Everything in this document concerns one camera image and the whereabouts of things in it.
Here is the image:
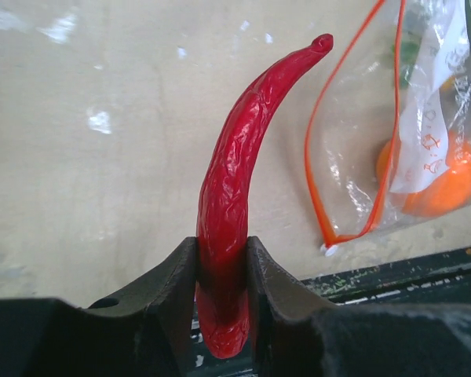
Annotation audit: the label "zip bag with orange watermelon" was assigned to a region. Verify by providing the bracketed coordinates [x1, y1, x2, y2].
[304, 1, 471, 255]

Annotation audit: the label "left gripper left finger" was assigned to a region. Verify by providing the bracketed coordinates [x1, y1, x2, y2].
[0, 237, 196, 376]

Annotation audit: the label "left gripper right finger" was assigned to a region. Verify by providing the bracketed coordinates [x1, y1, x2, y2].
[246, 235, 471, 377]

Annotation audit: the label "orange fake orange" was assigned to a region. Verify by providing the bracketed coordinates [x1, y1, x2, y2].
[375, 129, 471, 217]

